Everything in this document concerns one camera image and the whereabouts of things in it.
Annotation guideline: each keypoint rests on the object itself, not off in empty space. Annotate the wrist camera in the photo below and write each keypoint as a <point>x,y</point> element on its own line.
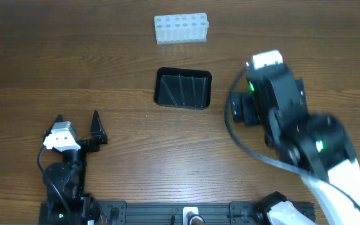
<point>61,137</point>
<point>267,59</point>

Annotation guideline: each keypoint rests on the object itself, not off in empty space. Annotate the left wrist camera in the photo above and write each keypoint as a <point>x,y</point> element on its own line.
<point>61,137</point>

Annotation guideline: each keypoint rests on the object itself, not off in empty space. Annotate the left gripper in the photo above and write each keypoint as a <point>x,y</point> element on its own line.
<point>89,146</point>

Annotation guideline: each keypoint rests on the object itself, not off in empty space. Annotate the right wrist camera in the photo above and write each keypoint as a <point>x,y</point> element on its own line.
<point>267,59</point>

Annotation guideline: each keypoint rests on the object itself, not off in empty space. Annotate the mounting rail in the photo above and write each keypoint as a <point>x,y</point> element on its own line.
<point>155,213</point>

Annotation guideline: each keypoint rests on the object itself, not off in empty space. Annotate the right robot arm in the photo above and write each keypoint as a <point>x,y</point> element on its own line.
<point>280,90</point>

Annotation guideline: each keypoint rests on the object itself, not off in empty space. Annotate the black tray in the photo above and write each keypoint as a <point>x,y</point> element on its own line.
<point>187,72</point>

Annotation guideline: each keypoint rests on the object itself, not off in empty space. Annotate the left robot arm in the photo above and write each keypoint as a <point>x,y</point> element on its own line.
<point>59,178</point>

